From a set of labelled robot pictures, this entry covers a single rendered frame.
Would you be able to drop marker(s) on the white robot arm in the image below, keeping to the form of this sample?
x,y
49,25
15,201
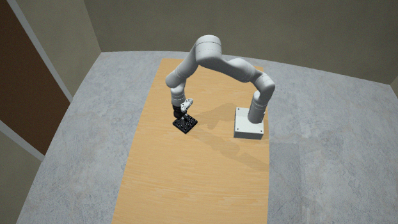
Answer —
x,y
209,55

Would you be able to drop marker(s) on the black knob box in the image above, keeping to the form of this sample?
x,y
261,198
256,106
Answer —
x,y
188,125

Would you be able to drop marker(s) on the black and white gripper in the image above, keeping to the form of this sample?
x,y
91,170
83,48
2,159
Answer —
x,y
180,108

